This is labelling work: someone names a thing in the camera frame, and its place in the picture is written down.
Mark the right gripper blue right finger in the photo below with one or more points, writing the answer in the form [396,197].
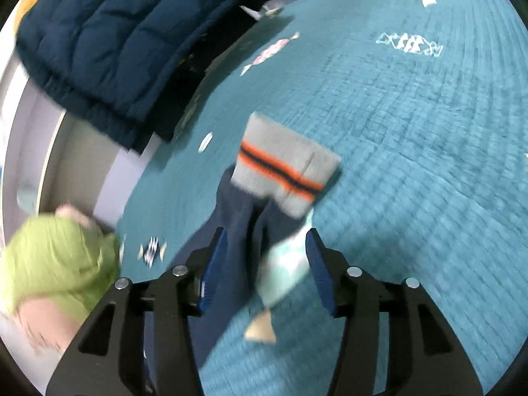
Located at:
[424,355]

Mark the grey navy varsity jacket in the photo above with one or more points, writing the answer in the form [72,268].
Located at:
[261,200]

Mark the teal quilted bed mat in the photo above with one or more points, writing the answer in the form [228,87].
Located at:
[426,107]

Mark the yellow navy puffer jacket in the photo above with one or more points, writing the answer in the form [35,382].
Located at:
[128,67]

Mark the pink folded quilt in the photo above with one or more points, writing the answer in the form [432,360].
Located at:
[43,322]

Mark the lavender wall shelf unit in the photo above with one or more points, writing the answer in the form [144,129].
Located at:
[48,157]

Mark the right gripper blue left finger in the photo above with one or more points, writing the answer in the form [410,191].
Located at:
[106,356]

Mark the green folded quilt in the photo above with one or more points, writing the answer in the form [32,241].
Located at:
[54,258]

